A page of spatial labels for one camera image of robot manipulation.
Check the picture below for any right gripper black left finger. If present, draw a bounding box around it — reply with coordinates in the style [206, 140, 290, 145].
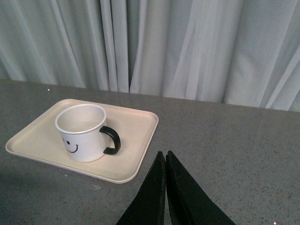
[117, 151, 166, 225]

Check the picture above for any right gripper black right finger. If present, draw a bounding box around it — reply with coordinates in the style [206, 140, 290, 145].
[166, 151, 234, 225]

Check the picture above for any white smiley mug black handle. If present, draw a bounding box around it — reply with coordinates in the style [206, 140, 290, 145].
[55, 104, 121, 163]

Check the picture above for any cream rectangular plate tray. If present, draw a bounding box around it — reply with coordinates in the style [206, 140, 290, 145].
[5, 99, 159, 184]

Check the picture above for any light grey curtain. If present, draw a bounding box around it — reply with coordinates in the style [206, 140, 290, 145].
[0, 0, 300, 111]

